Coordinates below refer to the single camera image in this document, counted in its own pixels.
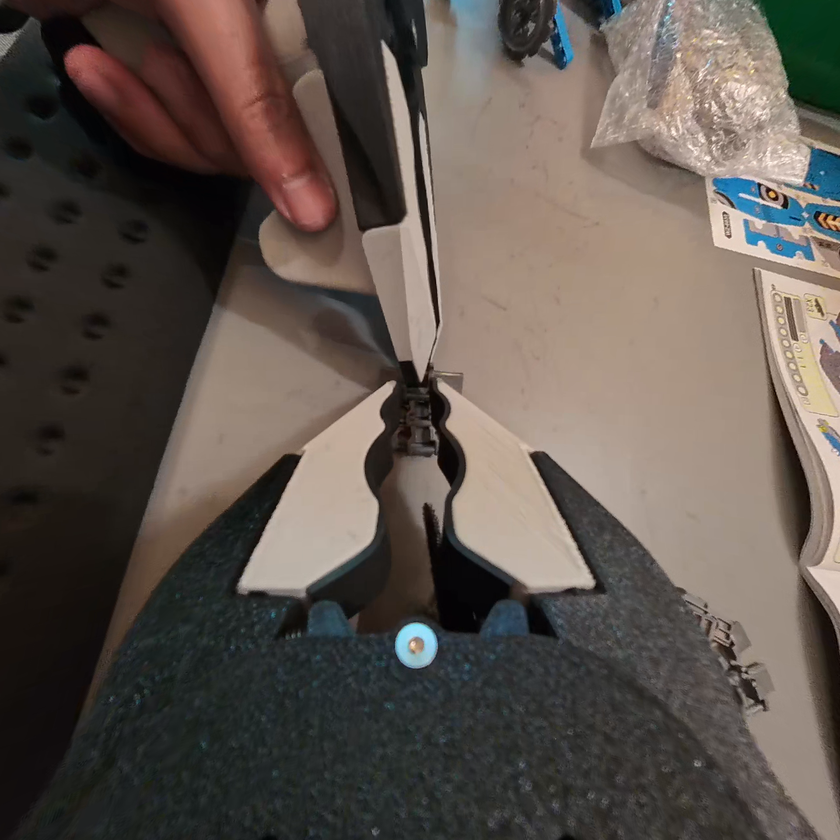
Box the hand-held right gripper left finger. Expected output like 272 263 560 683
236 379 404 601

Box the grey track chain segment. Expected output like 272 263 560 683
389 384 439 459

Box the instruction manual booklet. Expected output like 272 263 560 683
753 266 840 624

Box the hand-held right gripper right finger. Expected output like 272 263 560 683
432 379 598 595

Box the blue sticker sheet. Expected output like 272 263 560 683
705 141 840 280

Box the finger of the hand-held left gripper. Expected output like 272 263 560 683
362 41 437 383
420 115 446 378

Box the person's left hand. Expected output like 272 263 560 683
0 0 340 235

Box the grey desk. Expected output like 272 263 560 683
82 0 840 840

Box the bubble wrap bag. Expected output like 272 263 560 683
591 0 811 186

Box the pile of grey track pieces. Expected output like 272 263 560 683
682 591 774 716

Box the black perforated foam pad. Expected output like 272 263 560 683
0 20 263 840

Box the green plastic bin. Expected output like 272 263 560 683
755 0 840 116

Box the black toy wheel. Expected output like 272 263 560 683
497 0 557 64

